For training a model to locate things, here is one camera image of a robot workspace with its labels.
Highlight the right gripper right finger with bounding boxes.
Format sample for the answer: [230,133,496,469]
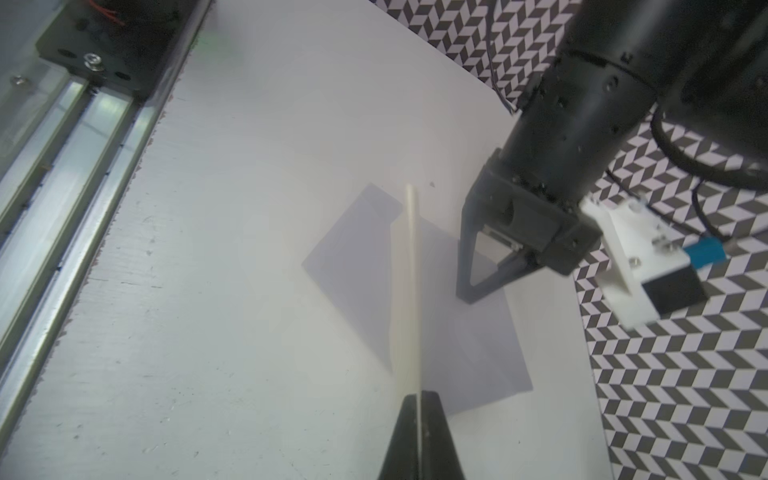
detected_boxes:
[421,391,465,480]

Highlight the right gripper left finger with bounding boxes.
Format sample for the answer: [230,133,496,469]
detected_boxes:
[378,394,419,480]

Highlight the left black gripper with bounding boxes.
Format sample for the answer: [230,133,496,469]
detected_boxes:
[455,149,604,305]

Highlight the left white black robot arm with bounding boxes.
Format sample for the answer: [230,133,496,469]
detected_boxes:
[456,1,767,304]

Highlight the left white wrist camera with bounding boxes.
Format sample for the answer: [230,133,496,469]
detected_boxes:
[580,198,727,331]

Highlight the left black camera cable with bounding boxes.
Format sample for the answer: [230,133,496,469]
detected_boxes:
[605,104,768,244]

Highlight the aluminium front rail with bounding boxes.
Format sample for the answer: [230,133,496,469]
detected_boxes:
[1,1,210,442]

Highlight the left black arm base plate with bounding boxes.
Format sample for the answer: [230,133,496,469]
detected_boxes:
[35,0,210,100]

